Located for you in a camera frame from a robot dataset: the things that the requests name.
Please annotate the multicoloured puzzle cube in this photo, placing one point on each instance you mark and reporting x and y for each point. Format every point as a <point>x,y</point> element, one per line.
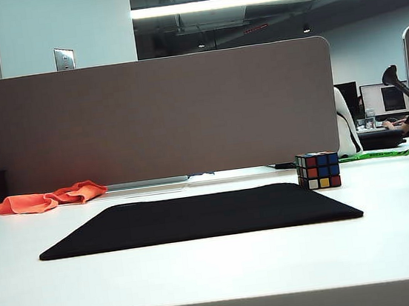
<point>318,170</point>

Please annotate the black mouse pad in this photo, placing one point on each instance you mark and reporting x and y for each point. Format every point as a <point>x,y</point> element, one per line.
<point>197,217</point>

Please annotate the red ceiling sign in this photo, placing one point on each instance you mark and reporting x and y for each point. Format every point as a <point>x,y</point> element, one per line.
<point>255,28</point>

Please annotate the dark computer monitor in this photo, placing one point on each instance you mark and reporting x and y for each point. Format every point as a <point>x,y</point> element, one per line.
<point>351,94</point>

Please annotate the black ceiling spotlight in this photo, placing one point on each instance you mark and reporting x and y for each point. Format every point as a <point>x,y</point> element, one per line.
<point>307,29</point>

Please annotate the clear water bottle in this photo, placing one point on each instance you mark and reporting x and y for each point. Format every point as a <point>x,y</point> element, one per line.
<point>370,119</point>

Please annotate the black bulky bag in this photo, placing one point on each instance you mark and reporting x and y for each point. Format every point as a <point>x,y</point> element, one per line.
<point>378,139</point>

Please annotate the lit computer monitor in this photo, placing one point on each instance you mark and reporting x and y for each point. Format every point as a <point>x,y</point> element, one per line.
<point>373,98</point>

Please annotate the orange cloth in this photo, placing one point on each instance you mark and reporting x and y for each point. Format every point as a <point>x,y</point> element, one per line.
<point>28,204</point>

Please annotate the seated background person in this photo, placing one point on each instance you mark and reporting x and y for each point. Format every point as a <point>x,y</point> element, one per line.
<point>398,123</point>

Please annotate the silver wall plate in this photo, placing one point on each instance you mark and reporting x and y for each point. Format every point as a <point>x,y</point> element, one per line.
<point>64,59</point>

